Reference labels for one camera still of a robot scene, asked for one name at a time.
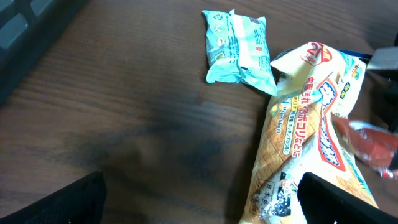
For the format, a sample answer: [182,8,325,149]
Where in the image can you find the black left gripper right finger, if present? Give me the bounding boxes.
[297,172,397,224]

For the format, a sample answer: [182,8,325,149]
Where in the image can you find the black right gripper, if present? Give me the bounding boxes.
[384,70,397,131]

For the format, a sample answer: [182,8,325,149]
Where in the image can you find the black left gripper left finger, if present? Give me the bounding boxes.
[1,171,106,224]

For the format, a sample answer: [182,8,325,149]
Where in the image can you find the red Top chocolate bar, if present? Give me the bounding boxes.
[331,115,397,179]

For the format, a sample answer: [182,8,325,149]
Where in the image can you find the yellow chips bag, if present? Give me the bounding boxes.
[241,42,376,223]

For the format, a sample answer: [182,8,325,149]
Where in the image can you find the teal snack packet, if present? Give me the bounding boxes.
[202,9,277,96]

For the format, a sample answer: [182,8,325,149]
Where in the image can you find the grey plastic shopping basket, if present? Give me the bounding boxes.
[1,0,87,105]

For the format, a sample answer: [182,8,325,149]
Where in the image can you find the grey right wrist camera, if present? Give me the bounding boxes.
[367,47,398,70]

